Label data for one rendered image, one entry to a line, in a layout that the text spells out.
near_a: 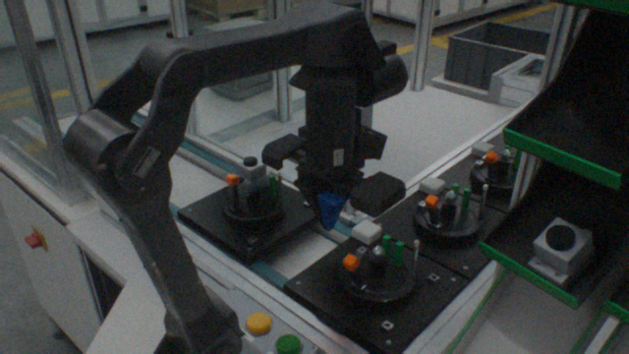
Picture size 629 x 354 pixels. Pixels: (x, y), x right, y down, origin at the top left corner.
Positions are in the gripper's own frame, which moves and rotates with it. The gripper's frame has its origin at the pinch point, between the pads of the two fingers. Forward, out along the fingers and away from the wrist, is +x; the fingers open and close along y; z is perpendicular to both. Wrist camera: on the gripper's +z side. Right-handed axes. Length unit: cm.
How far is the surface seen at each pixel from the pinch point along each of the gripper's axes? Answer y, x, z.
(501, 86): 37, 32, 137
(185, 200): 60, 34, 16
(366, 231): 14.2, 26.4, 27.8
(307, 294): 12.1, 28.4, 8.3
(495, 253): -17.4, 4.7, 11.7
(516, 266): -20.3, 5.0, 11.3
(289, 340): 6.8, 28.2, -1.3
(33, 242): 110, 60, -7
